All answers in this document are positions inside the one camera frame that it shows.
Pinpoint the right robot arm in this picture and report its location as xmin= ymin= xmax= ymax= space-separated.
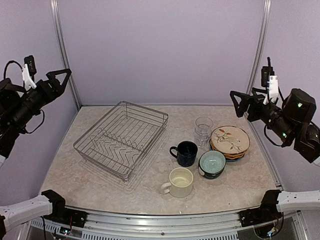
xmin=230 ymin=88 xmax=320 ymax=225

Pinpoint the clear glass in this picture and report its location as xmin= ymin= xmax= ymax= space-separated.
xmin=194 ymin=116 xmax=214 ymax=138
xmin=194 ymin=133 xmax=210 ymax=148

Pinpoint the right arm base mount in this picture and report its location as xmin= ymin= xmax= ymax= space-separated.
xmin=238 ymin=189 xmax=283 ymax=227

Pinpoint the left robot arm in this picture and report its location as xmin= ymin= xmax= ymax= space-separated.
xmin=0 ymin=68 xmax=72 ymax=237

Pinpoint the dark blue mug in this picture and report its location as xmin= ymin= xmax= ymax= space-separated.
xmin=169 ymin=141 xmax=198 ymax=167

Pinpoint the left aluminium frame post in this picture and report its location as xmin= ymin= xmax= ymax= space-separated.
xmin=50 ymin=0 xmax=82 ymax=111

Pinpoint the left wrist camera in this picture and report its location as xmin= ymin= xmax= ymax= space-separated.
xmin=22 ymin=55 xmax=37 ymax=91

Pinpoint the cream bird pattern plate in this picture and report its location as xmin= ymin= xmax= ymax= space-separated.
xmin=210 ymin=125 xmax=250 ymax=153

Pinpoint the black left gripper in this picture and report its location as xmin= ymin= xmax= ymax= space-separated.
xmin=9 ymin=67 xmax=71 ymax=129

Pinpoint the aluminium frame post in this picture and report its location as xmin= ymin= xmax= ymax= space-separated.
xmin=50 ymin=0 xmax=82 ymax=111
xmin=246 ymin=0 xmax=272 ymax=94

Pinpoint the white ceramic mug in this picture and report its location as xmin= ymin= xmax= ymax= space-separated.
xmin=160 ymin=167 xmax=194 ymax=198

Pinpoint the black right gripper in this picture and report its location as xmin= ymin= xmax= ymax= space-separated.
xmin=230 ymin=87 xmax=296 ymax=143

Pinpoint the aluminium front rail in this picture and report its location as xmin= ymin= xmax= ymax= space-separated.
xmin=15 ymin=209 xmax=310 ymax=240

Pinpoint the right aluminium frame post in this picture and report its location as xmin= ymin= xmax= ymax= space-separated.
xmin=246 ymin=0 xmax=272 ymax=94

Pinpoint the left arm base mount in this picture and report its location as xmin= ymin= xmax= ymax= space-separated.
xmin=41 ymin=189 xmax=88 ymax=228

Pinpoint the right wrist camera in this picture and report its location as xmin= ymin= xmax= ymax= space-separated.
xmin=261 ymin=56 xmax=279 ymax=105

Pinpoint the blue dotted plate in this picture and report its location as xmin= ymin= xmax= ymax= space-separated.
xmin=224 ymin=154 xmax=245 ymax=163

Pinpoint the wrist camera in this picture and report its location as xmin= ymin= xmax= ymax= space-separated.
xmin=22 ymin=55 xmax=37 ymax=91
xmin=261 ymin=56 xmax=279 ymax=105

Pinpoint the navy white bowl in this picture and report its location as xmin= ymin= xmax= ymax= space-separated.
xmin=198 ymin=160 xmax=226 ymax=179

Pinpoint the wire dish rack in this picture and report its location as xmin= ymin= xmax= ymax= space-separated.
xmin=73 ymin=101 xmax=169 ymax=182

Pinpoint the yellow dotted plate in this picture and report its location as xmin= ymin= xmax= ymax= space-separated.
xmin=210 ymin=144 xmax=247 ymax=162
xmin=210 ymin=140 xmax=246 ymax=155

